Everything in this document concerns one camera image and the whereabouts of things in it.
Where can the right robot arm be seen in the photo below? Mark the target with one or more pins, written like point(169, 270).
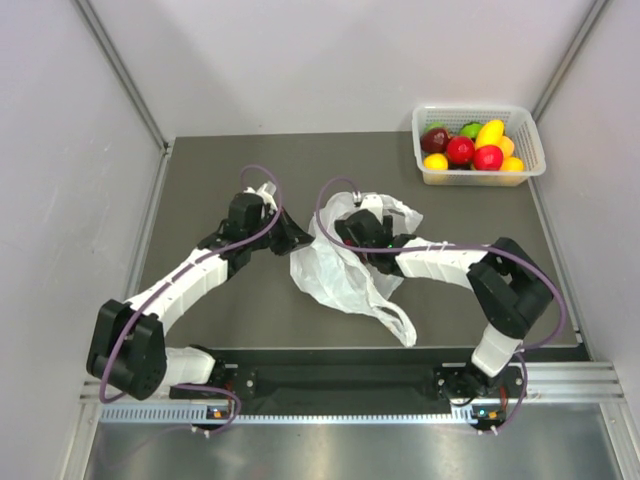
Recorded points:
point(510, 288)

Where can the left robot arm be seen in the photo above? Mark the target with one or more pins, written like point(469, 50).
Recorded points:
point(128, 349)

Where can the white perforated plastic basket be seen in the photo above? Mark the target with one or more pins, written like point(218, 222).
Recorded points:
point(519, 127)

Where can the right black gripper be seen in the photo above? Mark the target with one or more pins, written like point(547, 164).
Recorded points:
point(344, 233)

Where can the green striped fruit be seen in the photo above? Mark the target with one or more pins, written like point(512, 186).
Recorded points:
point(471, 130)

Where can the slotted cable duct rail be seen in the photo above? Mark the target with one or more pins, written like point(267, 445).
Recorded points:
point(217, 412)

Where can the red fruit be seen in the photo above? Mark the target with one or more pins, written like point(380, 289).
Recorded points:
point(460, 150)
point(488, 158)

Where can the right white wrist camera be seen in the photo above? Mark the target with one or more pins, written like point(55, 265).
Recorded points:
point(371, 202)

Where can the green fruit behind apple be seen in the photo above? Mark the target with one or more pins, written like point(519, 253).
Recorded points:
point(434, 125)

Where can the white printed plastic bag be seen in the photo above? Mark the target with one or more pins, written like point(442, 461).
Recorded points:
point(336, 277)

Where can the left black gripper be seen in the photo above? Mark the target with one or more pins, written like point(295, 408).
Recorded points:
point(293, 236)

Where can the yellow fruit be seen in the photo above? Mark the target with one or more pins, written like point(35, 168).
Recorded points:
point(490, 133)

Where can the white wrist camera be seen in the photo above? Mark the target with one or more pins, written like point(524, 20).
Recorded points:
point(267, 191)
point(371, 202)

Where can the yellow lemon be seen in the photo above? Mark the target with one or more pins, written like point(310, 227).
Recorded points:
point(512, 164)
point(436, 161)

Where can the yellow lemon right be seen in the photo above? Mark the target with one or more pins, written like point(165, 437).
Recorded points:
point(512, 164)

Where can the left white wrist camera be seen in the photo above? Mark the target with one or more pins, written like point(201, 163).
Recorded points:
point(267, 191)

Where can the yellow lemon left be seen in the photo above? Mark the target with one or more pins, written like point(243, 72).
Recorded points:
point(436, 161)

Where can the red apple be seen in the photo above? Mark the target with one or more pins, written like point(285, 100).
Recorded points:
point(435, 140)

